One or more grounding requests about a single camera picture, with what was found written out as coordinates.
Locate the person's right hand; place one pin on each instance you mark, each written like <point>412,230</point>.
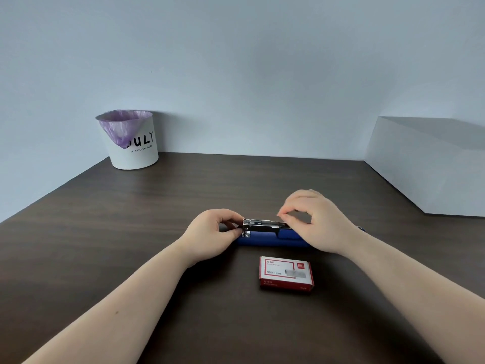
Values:
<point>326,223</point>

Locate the person's left hand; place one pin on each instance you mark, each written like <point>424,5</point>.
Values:
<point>204,235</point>

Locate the person's right middle finger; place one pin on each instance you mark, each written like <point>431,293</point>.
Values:
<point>305,192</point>

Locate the person's right thumb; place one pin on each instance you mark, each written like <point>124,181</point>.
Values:
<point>293,219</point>

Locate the person's left thumb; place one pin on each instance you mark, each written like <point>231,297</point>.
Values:
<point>231,233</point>

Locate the blue stapler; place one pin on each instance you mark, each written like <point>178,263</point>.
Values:
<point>272,233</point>

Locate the person's right forearm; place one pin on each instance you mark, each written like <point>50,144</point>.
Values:
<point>420,295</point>

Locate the person's left forearm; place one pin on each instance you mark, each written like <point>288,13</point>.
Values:
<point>102,310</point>

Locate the red and white staple box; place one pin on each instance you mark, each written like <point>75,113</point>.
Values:
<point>286,274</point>

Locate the white waste bin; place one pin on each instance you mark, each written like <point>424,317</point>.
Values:
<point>130,144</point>

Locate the purple bin liner bag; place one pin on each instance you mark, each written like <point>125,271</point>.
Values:
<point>123,126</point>

